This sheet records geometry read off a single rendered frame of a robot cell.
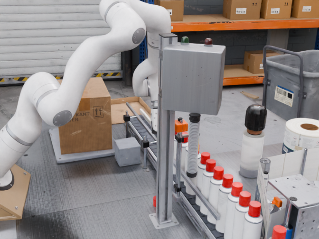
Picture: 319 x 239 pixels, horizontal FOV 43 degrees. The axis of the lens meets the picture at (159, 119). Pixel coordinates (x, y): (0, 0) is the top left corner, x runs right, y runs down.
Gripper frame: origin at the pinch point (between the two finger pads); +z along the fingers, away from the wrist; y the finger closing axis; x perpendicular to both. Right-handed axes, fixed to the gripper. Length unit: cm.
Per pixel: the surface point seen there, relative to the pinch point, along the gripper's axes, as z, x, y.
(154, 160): 8.1, 0.0, -5.5
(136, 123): -6.7, 36.9, -1.5
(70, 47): -91, 383, 14
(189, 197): 18.1, -31.7, -3.3
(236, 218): 17, -66, -3
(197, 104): -18, -61, -10
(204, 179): 8.4, -46.6, -3.3
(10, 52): -90, 392, -63
